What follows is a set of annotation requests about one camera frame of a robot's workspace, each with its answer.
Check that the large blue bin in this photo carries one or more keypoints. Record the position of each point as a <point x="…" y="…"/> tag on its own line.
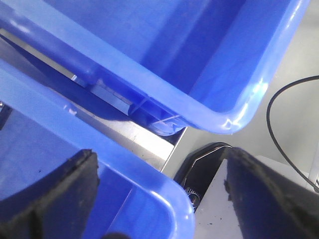
<point x="134" y="200"/>
<point x="167" y="64"/>

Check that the large blue bin left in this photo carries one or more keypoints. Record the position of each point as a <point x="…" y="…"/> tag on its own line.
<point x="167" y="64"/>

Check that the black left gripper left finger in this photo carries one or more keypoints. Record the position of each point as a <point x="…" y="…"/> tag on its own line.
<point x="55" y="207"/>

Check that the large blue bin right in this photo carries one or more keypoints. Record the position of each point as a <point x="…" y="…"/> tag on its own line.
<point x="134" y="200"/>

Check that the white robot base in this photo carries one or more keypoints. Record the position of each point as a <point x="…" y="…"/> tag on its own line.
<point x="288" y="172"/>

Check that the black camera housing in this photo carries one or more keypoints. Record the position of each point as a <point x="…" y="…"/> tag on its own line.
<point x="198" y="170"/>

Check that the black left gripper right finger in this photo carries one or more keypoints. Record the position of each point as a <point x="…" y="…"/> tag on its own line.
<point x="267" y="204"/>

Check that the steel divider rail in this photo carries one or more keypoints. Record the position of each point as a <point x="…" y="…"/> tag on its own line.
<point x="99" y="119"/>

